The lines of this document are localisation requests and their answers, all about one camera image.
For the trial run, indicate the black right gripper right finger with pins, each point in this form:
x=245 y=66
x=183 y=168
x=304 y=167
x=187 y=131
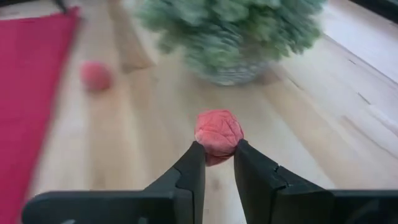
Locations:
x=264 y=186

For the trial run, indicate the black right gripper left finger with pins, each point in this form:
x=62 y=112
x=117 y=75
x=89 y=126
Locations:
x=186 y=180

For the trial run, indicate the red ball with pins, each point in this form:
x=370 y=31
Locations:
x=219 y=130

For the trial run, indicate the green succulent plant in pot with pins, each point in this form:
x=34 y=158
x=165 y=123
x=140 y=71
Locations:
x=233 y=37

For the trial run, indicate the red cloth mat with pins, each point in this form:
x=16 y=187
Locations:
x=25 y=109

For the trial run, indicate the black aluminium table frame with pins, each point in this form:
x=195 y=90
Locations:
x=377 y=5

